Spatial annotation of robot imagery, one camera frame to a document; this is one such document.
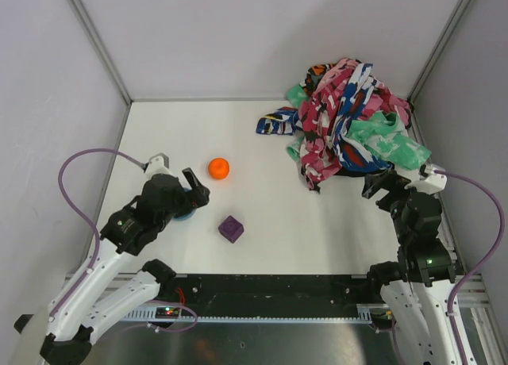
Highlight black cloth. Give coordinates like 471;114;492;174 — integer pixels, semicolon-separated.
335;167;366;178

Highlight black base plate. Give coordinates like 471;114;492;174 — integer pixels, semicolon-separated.
156;275;383;319

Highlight purple toy cube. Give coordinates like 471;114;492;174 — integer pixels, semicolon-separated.
218;216;244;244

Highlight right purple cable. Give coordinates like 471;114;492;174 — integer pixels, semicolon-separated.
432;167;507;365

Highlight pink patterned cloth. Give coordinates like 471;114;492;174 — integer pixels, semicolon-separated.
298;58;412;191

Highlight green white cloth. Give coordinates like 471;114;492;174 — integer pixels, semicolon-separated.
298;112;430;170

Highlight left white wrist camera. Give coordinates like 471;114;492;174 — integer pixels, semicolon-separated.
142;153;172;180

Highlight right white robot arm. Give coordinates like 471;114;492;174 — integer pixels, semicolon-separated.
362;170;468;364

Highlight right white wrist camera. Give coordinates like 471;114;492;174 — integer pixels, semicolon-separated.
404;164;448;195

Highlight blue bowl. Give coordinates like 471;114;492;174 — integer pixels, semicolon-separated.
172;186;196;221

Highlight orange patterned cloth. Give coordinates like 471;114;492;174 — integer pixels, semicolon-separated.
301;63;335;97

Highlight orange toy fruit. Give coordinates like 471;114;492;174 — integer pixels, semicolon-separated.
208;157;230;180

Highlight grey slotted cable duct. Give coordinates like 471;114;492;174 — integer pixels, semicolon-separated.
118;304;394;325

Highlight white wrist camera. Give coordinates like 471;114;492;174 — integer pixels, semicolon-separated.
404;164;448;195
142;153;172;180

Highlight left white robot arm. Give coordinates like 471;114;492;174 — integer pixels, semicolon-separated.
10;167;210;364

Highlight blue patterned cloth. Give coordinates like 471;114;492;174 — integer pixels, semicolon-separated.
256;60;391;179

